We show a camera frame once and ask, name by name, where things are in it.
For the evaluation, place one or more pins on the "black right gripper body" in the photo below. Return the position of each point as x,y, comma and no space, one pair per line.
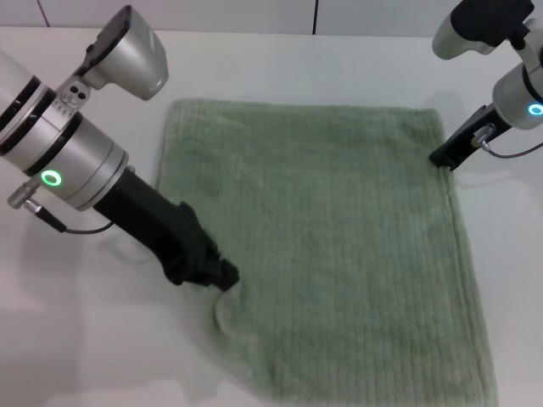
471,135

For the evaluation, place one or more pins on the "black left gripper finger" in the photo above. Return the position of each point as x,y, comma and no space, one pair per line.
225,269
220,283

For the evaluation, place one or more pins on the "green ribbed towel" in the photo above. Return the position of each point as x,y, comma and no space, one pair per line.
331,254

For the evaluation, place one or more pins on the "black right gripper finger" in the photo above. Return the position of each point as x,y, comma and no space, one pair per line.
443,157

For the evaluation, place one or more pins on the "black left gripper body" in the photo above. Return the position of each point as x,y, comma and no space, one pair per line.
157,224

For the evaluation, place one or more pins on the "black vertical wall strip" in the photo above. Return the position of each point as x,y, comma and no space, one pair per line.
315,17

